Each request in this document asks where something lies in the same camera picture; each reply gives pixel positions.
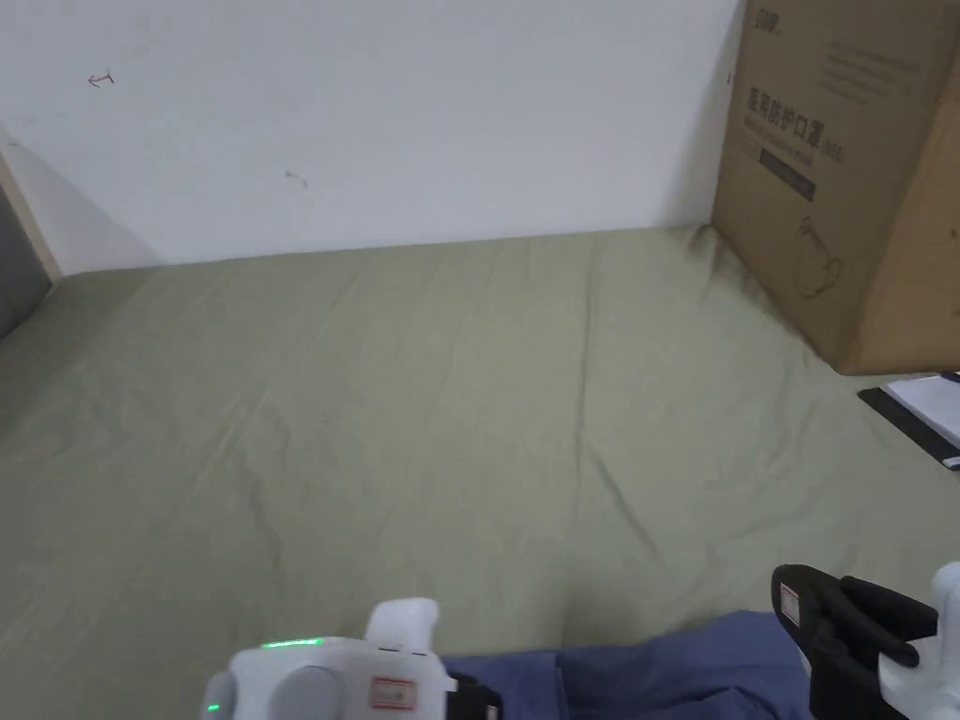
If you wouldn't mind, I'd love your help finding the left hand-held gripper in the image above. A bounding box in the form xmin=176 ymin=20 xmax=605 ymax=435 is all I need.
xmin=201 ymin=596 xmax=505 ymax=720

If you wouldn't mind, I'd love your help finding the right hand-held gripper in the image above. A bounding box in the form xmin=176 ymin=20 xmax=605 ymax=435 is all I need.
xmin=772 ymin=562 xmax=960 ymax=720

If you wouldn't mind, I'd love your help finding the dark blue shirt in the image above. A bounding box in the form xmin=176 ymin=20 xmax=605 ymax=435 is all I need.
xmin=441 ymin=610 xmax=820 ymax=720

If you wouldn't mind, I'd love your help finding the black flat case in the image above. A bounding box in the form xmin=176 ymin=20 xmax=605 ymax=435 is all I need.
xmin=857 ymin=384 xmax=960 ymax=473

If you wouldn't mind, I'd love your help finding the bed with pale green sheet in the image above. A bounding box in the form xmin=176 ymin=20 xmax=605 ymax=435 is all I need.
xmin=0 ymin=223 xmax=960 ymax=720

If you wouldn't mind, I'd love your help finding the white paper sheet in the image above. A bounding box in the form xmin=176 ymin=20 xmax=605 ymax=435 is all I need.
xmin=886 ymin=371 xmax=960 ymax=451

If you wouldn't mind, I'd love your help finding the brown cardboard carton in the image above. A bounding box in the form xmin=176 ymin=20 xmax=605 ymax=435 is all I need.
xmin=709 ymin=0 xmax=960 ymax=377

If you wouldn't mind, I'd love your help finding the grey padded headboard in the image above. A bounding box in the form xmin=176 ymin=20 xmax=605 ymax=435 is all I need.
xmin=0 ymin=141 xmax=63 ymax=340

